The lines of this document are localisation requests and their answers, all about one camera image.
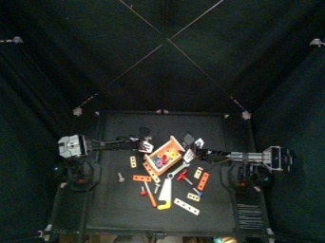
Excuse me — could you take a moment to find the short orange perforated plate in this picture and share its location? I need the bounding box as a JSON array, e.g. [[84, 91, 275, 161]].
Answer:
[[132, 174, 152, 182]]

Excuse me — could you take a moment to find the grey frame foot bracket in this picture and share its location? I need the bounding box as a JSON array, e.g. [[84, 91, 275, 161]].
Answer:
[[37, 223, 54, 241], [264, 227, 276, 243]]

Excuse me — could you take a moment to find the long pale perforated strip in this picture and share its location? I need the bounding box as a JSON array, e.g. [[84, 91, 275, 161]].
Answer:
[[172, 197, 200, 216]]

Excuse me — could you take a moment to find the grey toy wrench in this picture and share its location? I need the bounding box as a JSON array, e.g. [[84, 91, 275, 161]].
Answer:
[[165, 161, 191, 180]]

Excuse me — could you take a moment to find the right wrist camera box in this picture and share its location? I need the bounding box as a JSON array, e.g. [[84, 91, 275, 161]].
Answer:
[[181, 133, 195, 145]]

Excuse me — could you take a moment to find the toy saw yellow handle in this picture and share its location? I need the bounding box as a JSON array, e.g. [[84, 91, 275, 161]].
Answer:
[[156, 178, 173, 211]]

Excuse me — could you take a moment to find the white text label sticker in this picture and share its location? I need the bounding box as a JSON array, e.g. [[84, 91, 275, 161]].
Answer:
[[235, 203, 263, 231]]

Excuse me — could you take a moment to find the black table edge clamp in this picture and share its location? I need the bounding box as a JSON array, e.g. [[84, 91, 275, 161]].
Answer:
[[147, 232, 167, 240]]

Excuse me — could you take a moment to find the metal frame clamp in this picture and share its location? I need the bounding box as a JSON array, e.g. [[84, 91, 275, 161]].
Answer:
[[0, 36, 24, 45], [308, 37, 325, 47]]

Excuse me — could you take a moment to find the orange toy screwdriver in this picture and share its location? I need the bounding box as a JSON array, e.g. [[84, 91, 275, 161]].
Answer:
[[143, 180, 159, 209]]

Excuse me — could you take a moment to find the long yellow perforated strip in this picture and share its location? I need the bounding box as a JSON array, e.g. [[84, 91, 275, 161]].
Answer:
[[141, 161, 163, 184]]

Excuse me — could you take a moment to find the red toy screwdriver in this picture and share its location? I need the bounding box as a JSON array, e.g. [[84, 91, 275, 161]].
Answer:
[[175, 169, 193, 186]]

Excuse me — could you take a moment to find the thin diagonal string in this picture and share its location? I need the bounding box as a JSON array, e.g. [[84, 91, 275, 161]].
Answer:
[[78, 0, 224, 107], [117, 0, 246, 111]]

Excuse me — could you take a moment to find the long orange perforated plate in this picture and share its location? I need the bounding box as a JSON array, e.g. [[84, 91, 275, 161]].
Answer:
[[196, 171, 211, 192]]

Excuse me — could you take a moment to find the wooden toy toolbox tray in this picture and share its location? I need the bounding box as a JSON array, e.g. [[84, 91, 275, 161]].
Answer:
[[141, 135, 187, 177]]

